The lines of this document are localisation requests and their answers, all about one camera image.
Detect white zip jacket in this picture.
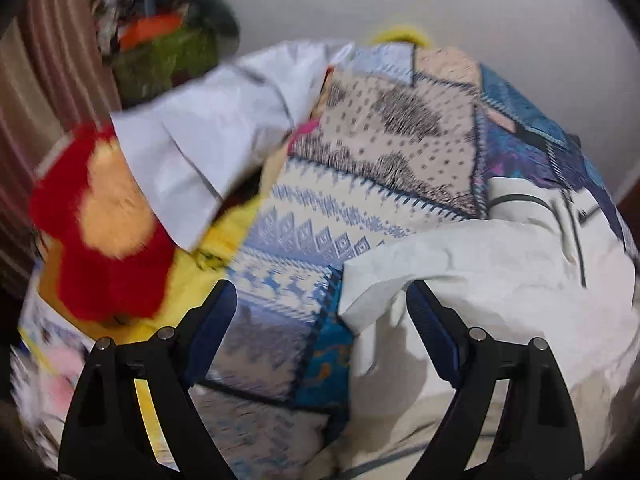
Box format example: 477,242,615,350
299,174,640,480

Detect pile of clothes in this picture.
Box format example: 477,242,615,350
94,0,241,108

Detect red yellow plush blanket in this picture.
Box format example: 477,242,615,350
29,122,262,344

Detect white pillowcase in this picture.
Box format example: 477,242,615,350
111,40,355,250

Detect blue patchwork bedspread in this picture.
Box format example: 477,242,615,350
191,44,628,479

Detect striped brown curtain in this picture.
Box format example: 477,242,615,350
1,0,120,298

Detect yellow pillow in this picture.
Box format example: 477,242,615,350
369,24,433,48

